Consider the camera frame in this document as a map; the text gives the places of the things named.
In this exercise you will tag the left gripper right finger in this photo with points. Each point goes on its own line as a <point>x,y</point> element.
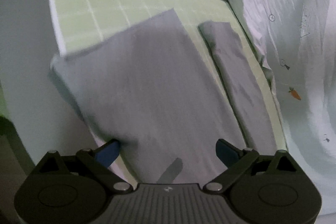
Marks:
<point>237,161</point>

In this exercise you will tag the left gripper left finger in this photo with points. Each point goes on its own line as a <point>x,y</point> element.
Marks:
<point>96,163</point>

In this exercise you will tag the grey sweatpants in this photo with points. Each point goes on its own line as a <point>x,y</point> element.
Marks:
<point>149,88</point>

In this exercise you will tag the green grid bed sheet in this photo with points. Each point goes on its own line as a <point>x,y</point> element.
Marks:
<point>80,24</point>

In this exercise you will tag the light blue carrot quilt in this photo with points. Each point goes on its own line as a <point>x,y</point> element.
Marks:
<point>295,44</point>

